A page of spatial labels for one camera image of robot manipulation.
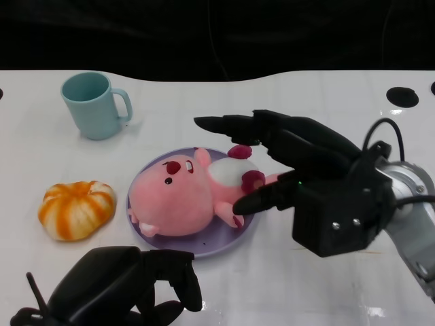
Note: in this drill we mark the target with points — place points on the pink plush doll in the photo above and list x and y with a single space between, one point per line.
176 203

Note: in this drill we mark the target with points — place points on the orange white striped pumpkin toy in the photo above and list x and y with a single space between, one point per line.
76 212

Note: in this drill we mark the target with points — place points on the lavender round plate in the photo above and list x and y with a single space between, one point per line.
204 242

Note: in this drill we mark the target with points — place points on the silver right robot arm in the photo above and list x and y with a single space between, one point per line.
413 217

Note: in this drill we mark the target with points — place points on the light teal mug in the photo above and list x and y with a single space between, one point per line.
91 107

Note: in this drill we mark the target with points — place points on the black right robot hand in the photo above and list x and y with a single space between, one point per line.
323 190

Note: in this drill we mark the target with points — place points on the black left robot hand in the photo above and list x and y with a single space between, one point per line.
105 285

